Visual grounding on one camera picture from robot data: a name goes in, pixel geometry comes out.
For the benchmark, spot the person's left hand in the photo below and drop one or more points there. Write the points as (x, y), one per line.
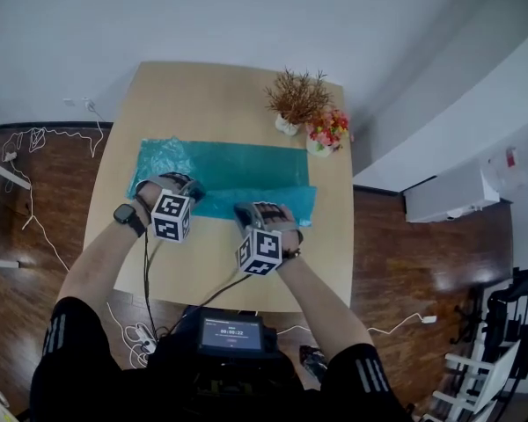
(149, 196)

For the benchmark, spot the person's left forearm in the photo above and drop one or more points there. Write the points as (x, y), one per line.
(101, 266)

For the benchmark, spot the colourful flowers in cream pot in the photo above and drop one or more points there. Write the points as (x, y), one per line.
(330, 128)

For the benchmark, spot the person's right hand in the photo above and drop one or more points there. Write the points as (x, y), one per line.
(286, 229)

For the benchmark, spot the white metal bar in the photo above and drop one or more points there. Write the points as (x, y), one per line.
(0, 263)

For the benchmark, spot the person's black shirt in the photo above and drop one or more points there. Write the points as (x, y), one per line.
(70, 367)

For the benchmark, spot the person's right forearm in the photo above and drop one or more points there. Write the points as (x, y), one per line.
(321, 306)

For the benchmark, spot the black wrist watch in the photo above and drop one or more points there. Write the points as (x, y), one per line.
(127, 216)

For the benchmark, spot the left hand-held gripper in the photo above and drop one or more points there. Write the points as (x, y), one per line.
(171, 216)

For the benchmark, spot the white low cabinet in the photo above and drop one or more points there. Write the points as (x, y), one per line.
(449, 196)

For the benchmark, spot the pale round tabletop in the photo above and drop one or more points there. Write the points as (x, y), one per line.
(0, 409)

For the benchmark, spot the brown dried plant white vase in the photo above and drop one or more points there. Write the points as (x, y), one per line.
(297, 97)

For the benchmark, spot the black and white equipment rack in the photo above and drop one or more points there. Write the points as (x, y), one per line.
(501, 319)

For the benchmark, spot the clear plastic bag red label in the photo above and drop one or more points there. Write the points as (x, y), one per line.
(519, 165)

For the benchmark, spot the wooden side table white legs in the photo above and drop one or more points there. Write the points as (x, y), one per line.
(4, 172)

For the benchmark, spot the chest-worn black screen device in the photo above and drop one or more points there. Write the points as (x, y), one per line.
(231, 332)

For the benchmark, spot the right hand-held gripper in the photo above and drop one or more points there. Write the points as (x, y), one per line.
(261, 251)

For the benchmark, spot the white wall socket plate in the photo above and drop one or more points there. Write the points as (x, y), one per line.
(69, 102)

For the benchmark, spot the black plastic wrapper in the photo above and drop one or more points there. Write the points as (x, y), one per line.
(312, 361)

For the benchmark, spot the black wrist band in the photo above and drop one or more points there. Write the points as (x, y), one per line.
(292, 253)

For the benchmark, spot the teal plastic bag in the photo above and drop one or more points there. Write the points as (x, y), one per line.
(246, 165)

